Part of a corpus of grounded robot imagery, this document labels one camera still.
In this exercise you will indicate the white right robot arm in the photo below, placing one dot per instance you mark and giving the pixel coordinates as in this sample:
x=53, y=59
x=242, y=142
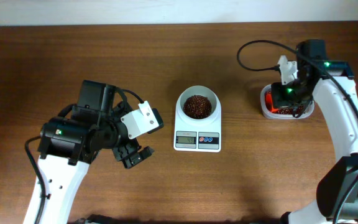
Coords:
x=313, y=78

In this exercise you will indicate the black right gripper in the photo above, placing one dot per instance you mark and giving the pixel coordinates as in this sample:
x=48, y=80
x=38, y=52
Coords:
x=277, y=100

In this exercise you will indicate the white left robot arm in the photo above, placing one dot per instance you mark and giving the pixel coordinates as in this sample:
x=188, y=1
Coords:
x=102, y=118

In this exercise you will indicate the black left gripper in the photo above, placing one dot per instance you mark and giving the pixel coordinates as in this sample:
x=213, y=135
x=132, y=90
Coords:
x=130, y=148

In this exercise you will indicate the clear plastic bean container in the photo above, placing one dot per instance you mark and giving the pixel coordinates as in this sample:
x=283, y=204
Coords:
x=270, y=115

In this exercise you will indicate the red plastic measuring scoop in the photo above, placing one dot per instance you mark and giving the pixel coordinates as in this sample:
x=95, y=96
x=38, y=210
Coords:
x=269, y=102

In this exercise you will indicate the red beans in container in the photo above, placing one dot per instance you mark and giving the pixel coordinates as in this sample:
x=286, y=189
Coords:
x=290, y=111

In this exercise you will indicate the white digital kitchen scale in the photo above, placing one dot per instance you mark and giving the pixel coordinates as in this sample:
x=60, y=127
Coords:
x=197, y=138

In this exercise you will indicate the white round bowl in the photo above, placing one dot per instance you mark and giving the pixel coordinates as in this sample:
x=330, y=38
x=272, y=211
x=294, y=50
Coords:
x=203, y=91

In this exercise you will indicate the red beans in bowl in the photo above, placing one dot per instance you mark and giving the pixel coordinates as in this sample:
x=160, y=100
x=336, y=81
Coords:
x=197, y=107

